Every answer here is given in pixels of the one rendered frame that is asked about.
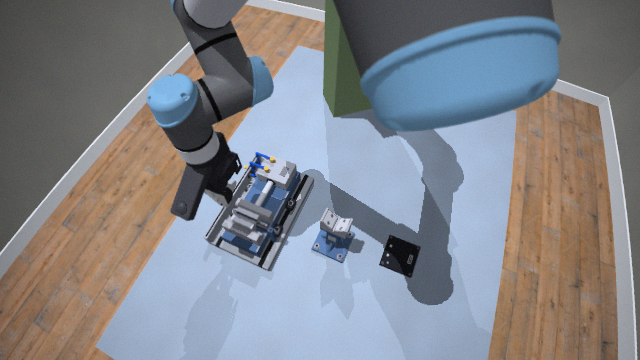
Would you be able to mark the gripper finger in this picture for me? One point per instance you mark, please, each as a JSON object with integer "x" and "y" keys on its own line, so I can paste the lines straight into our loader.
{"x": 213, "y": 196}
{"x": 227, "y": 193}

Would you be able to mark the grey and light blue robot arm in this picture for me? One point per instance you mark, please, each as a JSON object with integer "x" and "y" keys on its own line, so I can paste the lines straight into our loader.
{"x": 424, "y": 64}

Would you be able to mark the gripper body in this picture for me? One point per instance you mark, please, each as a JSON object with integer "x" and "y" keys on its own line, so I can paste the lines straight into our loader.
{"x": 221, "y": 166}

